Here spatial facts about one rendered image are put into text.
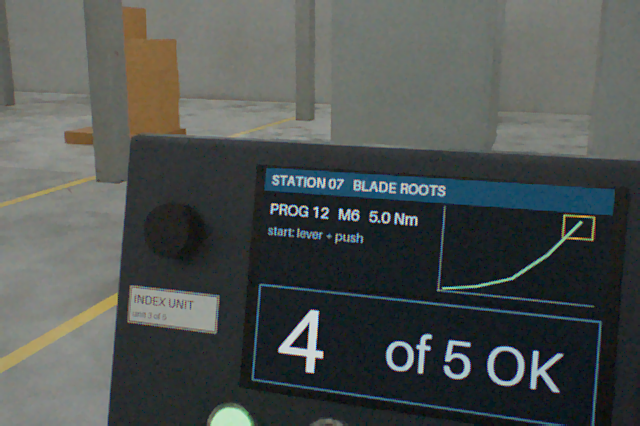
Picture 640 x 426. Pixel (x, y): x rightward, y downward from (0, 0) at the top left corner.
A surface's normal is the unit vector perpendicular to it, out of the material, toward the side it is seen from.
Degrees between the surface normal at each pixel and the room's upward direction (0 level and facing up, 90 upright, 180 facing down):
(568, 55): 90
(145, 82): 90
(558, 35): 90
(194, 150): 75
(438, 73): 90
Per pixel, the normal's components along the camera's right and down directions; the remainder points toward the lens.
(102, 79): -0.33, 0.23
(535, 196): -0.27, -0.03
